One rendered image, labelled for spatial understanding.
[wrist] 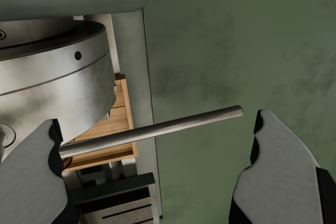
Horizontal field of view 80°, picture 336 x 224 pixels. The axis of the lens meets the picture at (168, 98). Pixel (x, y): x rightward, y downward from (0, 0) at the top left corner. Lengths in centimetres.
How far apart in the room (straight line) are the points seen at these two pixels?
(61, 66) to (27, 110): 6
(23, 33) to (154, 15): 123
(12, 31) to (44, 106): 9
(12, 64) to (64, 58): 5
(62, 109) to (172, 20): 130
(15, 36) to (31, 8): 8
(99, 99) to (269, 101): 205
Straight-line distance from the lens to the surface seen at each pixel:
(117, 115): 67
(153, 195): 90
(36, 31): 31
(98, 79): 31
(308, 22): 218
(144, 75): 99
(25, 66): 26
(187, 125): 19
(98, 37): 32
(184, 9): 154
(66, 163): 48
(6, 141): 29
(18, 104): 27
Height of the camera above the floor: 145
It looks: 58 degrees down
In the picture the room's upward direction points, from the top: 151 degrees clockwise
